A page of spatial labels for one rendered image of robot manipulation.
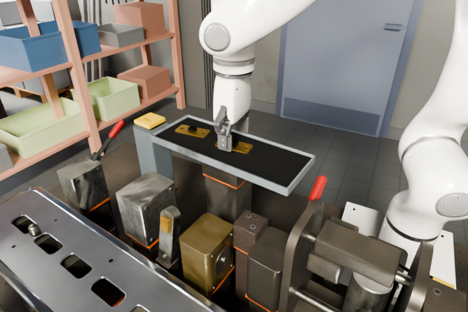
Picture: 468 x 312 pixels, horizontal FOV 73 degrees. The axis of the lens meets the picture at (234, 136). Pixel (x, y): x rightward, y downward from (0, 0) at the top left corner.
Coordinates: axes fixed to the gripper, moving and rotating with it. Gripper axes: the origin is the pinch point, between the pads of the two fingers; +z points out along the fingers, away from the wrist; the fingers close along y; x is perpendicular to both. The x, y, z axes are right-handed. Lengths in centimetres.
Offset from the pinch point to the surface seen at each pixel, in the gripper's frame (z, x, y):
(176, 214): 8.5, -3.5, 19.4
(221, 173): 7.5, -1.0, 4.9
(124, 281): 18.5, -9.2, 30.4
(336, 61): 50, -10, -246
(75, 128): 86, -185, -95
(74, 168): 12.5, -40.0, 12.7
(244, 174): 2.6, 6.4, 9.1
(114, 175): 49, -69, -24
